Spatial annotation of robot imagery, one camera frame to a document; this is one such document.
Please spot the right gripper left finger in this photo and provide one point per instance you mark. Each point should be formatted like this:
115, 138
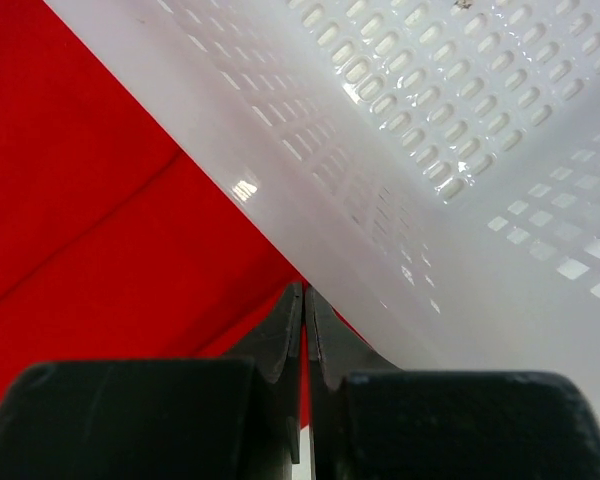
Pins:
236, 416

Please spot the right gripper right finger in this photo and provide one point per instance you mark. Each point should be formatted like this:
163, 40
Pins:
370, 419

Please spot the white plastic basket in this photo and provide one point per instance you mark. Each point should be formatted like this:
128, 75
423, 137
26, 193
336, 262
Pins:
433, 167

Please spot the bright red t shirt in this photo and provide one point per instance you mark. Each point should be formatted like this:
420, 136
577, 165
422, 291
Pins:
122, 233

